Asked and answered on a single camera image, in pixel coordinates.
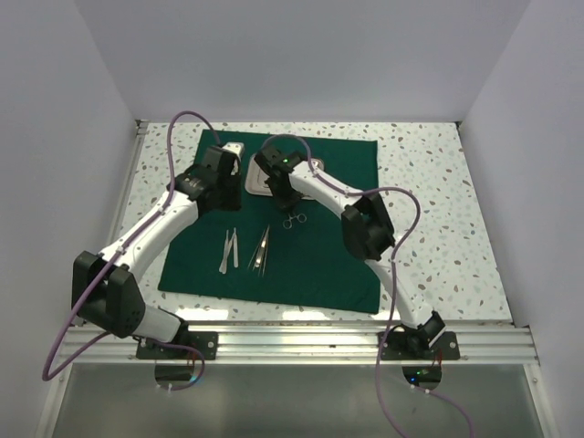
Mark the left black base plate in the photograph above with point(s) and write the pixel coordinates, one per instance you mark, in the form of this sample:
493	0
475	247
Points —
206	342

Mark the steel instrument tray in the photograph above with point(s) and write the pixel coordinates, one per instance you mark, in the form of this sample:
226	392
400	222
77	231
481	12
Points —
255	178

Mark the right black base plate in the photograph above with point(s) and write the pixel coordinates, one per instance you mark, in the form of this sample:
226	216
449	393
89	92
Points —
449	349

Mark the aluminium mounting rail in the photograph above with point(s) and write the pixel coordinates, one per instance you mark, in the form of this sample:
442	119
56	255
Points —
356	343

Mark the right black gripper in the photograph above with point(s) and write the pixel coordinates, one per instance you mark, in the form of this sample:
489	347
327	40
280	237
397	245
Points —
285	203

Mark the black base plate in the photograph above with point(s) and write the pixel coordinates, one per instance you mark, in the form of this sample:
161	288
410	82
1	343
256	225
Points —
449	349
206	342

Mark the green surgical cloth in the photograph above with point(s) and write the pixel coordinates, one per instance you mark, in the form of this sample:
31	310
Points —
307	266

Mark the steel forceps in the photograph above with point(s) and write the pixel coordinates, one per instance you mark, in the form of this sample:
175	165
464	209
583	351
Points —
251	263

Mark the pointed steel tweezers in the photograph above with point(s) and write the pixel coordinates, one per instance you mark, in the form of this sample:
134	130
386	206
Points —
260	259

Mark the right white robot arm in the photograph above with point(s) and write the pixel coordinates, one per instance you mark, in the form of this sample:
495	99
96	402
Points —
368	235

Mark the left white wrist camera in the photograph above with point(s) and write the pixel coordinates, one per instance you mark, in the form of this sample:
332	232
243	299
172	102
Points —
238	149

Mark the steel hemostat clamp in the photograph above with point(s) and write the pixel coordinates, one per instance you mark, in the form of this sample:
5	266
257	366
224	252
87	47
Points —
293	218

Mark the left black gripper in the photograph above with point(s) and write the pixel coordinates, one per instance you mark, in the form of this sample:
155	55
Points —
234	203

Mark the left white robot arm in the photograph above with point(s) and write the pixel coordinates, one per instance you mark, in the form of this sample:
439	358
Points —
105	287

